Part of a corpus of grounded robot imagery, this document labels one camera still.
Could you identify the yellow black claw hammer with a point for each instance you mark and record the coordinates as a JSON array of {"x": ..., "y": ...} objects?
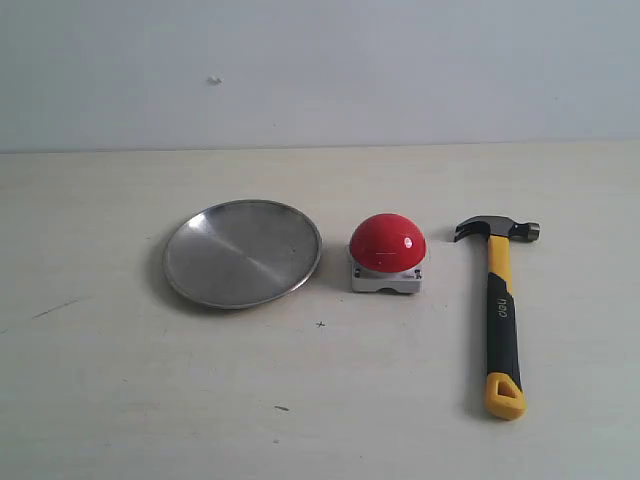
[{"x": 503, "y": 394}]

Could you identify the red dome push button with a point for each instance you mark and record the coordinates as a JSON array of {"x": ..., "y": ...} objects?
[{"x": 387, "y": 252}]

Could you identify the round steel plate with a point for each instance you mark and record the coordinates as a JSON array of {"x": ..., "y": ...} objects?
[{"x": 241, "y": 254}]

